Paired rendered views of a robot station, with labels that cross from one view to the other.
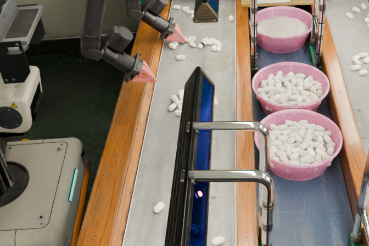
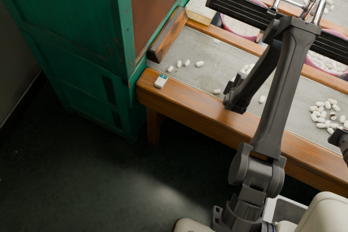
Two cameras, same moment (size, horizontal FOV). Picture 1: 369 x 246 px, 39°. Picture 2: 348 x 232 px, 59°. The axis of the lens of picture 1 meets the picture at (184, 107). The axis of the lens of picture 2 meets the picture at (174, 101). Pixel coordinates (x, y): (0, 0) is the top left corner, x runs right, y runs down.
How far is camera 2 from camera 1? 2.12 m
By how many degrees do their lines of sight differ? 52
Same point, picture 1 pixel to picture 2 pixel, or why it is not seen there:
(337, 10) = not seen: outside the picture
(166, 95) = (309, 130)
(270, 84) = (319, 60)
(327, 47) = (294, 11)
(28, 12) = (281, 211)
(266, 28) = (237, 27)
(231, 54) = not seen: hidden behind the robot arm
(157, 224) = not seen: outside the picture
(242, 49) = not seen: hidden behind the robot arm
